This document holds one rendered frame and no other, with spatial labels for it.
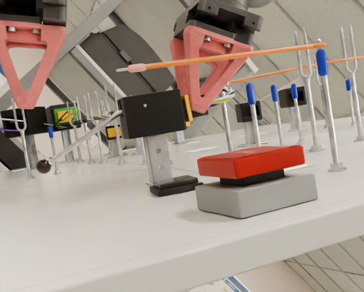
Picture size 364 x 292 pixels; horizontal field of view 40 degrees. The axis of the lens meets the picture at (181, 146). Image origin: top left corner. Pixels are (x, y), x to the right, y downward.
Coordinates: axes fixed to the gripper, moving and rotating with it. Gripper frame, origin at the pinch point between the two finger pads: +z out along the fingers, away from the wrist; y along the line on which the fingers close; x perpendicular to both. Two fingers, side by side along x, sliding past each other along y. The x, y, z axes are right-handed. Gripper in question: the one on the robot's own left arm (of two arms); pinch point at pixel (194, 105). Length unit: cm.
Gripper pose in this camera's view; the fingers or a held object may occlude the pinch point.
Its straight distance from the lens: 50.9
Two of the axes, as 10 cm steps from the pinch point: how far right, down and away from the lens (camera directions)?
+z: -2.5, 9.7, -0.5
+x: -9.3, -2.6, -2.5
